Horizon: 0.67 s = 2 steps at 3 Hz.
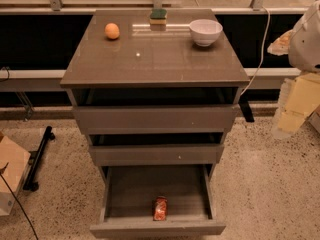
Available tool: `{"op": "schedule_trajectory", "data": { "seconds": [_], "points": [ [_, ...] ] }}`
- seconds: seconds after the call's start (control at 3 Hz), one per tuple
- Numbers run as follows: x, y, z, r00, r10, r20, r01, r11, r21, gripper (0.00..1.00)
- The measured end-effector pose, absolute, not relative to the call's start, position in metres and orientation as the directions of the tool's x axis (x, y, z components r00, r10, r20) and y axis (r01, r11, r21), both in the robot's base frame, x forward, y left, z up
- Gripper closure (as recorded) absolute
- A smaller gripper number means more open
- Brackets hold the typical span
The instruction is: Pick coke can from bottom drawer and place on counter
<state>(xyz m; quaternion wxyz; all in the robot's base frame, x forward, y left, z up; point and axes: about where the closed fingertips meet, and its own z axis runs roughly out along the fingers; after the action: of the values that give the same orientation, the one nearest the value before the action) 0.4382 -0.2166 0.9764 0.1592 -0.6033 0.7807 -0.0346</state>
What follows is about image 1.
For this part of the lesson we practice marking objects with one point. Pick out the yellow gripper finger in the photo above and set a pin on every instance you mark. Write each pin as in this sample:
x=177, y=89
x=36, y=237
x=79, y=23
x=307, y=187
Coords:
x=285, y=124
x=304, y=96

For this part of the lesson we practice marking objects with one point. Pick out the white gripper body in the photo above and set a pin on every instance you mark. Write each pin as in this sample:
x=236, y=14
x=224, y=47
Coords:
x=306, y=47

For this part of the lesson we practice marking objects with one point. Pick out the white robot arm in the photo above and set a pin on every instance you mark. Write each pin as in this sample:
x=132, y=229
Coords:
x=304, y=48

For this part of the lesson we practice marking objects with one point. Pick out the grey top drawer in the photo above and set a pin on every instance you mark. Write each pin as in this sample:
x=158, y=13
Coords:
x=148, y=120

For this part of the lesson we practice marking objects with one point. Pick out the grey drawer cabinet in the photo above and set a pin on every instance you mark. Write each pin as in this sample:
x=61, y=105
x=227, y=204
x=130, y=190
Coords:
x=152, y=66

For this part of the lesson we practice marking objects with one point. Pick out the grey open bottom drawer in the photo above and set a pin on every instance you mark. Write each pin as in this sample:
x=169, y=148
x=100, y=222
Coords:
x=130, y=192

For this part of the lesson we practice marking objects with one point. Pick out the grey middle drawer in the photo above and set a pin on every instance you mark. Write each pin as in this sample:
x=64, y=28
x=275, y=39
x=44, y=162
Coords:
x=156, y=154

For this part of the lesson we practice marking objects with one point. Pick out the white bowl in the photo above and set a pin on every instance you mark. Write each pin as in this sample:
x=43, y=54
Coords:
x=205, y=32

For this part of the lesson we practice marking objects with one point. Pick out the green yellow sponge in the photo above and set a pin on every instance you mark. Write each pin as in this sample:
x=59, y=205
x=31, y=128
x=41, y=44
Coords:
x=158, y=17

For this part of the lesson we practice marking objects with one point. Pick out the orange fruit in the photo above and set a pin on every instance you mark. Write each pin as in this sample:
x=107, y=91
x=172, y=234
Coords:
x=112, y=31

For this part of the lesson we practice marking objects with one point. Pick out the black metal bar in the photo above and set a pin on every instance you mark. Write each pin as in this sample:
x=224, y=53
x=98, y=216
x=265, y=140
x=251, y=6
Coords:
x=35, y=159

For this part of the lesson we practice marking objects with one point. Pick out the cardboard box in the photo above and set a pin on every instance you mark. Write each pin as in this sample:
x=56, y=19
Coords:
x=14, y=160

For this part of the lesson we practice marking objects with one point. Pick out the black bracket leg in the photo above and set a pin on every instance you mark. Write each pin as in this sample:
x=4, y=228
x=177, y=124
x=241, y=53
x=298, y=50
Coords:
x=245, y=108

